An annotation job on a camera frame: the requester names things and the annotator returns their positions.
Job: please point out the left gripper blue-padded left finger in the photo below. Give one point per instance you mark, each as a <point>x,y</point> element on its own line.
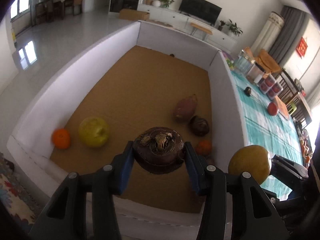
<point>64,217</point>

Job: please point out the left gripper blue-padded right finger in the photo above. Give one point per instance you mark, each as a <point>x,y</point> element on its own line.
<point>253,214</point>

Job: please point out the small orange tangerine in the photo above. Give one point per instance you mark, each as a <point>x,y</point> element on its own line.
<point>204,148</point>

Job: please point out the large yellow-green pear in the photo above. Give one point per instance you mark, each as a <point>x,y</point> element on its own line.
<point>94,132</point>

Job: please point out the dark brown water chestnut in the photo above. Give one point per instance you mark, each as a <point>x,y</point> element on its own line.
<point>199,126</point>

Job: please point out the large dark water chestnut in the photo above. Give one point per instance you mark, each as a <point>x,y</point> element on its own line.
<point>158,150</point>

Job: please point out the reddish sweet potato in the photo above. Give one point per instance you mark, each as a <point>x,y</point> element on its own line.
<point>185,108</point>

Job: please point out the floral cushion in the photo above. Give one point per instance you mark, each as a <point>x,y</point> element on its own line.
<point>19,203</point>

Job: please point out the basket of fruit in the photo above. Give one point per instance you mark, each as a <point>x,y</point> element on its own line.
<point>305,145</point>

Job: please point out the teal white plaid tablecloth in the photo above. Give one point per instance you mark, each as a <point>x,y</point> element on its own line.
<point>274,133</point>

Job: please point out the dark wooden chair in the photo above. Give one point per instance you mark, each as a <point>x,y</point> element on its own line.
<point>294,99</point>

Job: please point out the orange book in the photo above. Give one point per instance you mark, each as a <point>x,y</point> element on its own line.
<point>282,108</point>

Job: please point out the red apple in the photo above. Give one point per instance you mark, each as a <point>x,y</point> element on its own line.
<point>272,109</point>

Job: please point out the right red white canister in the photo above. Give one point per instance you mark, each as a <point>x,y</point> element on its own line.
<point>274,91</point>

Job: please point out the red white canister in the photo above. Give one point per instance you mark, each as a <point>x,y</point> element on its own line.
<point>267,84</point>
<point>274,91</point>

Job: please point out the left red white canister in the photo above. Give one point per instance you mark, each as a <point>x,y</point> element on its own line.
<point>267,84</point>

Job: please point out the far dark water chestnut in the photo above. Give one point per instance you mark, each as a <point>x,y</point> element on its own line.
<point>248,91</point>

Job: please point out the clear jar black lid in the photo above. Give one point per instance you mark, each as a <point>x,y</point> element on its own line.
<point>255,74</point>

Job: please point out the clear jar gold lid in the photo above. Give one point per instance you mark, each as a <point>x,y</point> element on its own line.
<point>244,61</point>

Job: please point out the white cardboard box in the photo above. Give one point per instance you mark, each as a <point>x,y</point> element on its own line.
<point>133,79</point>

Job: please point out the fruit print snack bag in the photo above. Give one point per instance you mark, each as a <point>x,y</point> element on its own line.
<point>229,60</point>

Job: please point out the white standing air conditioner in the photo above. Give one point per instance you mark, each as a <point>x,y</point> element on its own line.
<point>268,34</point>

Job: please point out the grey curtain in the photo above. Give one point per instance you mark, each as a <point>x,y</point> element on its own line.
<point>295,24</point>

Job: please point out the green potted plant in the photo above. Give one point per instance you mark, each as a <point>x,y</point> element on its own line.
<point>233,29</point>

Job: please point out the small wooden stool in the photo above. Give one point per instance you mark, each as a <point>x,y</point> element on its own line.
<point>205,32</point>

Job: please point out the white tv cabinet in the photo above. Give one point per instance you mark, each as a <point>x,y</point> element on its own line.
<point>182,23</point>

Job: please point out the black flat television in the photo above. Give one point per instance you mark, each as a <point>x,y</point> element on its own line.
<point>202,9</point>

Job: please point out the brown cardboard box on floor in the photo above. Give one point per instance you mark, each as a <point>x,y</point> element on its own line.
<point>133,15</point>

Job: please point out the small green plant white pot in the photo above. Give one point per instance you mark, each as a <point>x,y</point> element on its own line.
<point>162,3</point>

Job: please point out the red wall decoration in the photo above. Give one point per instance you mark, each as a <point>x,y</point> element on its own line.
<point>302,47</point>

